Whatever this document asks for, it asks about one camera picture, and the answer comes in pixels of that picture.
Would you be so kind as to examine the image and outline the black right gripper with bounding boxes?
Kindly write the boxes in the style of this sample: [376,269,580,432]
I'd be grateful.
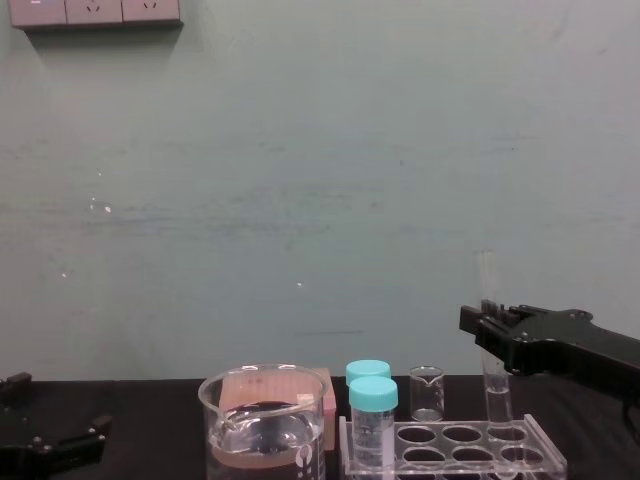
[459,301,640,390]

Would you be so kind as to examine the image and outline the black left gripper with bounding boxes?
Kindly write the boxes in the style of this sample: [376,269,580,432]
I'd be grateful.
[0,371,114,480]

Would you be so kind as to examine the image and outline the clear glass test tube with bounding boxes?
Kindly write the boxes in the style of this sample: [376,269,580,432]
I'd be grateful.
[474,250,517,434]

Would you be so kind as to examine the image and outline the small empty glass beaker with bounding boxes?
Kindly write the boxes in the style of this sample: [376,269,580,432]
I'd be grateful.
[408,365,447,423]

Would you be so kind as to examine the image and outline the clear acrylic test tube rack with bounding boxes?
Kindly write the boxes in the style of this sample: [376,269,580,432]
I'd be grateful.
[338,412,569,480]

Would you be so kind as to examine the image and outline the teal-capped clear sample tube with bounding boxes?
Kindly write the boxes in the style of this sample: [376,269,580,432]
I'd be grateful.
[348,375,400,467]
[344,358,393,389]

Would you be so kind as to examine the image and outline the large glass beaker with water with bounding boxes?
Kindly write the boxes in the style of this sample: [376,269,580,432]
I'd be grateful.
[197,362,338,480]

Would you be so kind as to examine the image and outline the black table cloth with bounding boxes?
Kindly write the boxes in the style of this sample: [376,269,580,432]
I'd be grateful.
[0,375,640,480]

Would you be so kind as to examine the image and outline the grey wall socket panel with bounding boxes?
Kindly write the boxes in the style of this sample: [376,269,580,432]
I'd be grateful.
[8,0,184,33]

